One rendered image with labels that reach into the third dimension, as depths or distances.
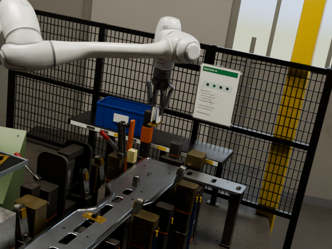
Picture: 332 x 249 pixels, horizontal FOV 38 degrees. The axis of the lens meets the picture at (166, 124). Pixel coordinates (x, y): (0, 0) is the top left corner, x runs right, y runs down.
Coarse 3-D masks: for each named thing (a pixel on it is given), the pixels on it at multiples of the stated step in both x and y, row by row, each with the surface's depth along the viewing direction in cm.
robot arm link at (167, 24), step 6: (162, 18) 191; (168, 18) 189; (174, 18) 190; (162, 24) 190; (168, 24) 189; (174, 24) 189; (156, 30) 193; (162, 30) 189; (168, 30) 188; (174, 30) 188; (180, 30) 192; (156, 36) 192; (162, 36) 188
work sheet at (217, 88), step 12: (204, 72) 250; (216, 72) 248; (228, 72) 245; (240, 72) 243; (204, 84) 252; (216, 84) 249; (228, 84) 247; (204, 96) 254; (216, 96) 251; (228, 96) 248; (204, 108) 255; (216, 108) 252; (228, 108) 250; (204, 120) 257; (216, 120) 254; (228, 120) 251
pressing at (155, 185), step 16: (144, 160) 231; (128, 176) 211; (144, 176) 213; (160, 176) 216; (112, 192) 193; (144, 192) 198; (160, 192) 201; (80, 208) 177; (96, 208) 180; (112, 208) 181; (128, 208) 183; (64, 224) 166; (80, 224) 168; (96, 224) 169; (112, 224) 171; (32, 240) 154; (48, 240) 156; (80, 240) 158; (96, 240) 160
